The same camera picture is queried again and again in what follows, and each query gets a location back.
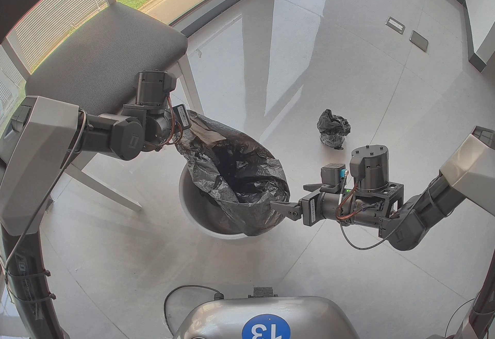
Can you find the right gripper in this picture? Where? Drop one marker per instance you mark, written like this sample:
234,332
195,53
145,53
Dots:
328,208

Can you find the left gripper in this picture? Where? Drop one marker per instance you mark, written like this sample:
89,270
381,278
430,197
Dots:
181,117

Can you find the black plastic bag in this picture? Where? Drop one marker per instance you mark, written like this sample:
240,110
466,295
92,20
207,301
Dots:
239,167

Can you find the black plastic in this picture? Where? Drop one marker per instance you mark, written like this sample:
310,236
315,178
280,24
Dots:
332,130

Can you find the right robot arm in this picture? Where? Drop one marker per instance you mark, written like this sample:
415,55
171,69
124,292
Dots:
410,221

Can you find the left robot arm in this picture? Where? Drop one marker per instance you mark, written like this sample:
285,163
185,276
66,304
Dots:
38,159

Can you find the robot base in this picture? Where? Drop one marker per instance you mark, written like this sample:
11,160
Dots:
309,314

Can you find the white trash bin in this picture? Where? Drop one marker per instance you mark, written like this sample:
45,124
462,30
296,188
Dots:
189,206

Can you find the grey chair with white legs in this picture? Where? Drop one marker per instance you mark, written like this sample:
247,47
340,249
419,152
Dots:
108,51

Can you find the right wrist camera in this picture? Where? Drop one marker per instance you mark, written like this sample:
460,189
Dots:
332,173

